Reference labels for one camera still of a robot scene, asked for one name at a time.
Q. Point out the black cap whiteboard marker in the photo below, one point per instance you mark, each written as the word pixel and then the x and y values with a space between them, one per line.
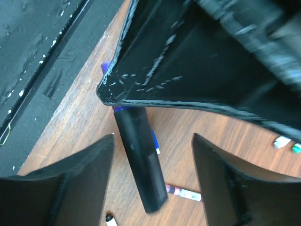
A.
pixel 110 220

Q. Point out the purple black highlighter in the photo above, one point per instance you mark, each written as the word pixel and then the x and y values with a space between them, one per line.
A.
pixel 140 148

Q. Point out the blue cap marker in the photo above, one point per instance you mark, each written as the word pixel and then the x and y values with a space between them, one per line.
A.
pixel 155 142

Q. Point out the red gel pen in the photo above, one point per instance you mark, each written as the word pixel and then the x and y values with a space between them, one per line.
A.
pixel 184 193

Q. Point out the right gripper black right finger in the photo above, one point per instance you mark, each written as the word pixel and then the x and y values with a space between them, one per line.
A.
pixel 238 193

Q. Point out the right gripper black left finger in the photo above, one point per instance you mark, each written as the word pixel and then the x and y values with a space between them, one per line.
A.
pixel 69 192

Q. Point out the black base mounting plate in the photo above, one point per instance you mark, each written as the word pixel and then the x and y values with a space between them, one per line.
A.
pixel 43 46

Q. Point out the green cap white marker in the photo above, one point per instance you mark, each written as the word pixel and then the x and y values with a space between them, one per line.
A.
pixel 296 148

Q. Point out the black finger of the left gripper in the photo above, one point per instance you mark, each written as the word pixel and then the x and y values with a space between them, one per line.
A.
pixel 240 58

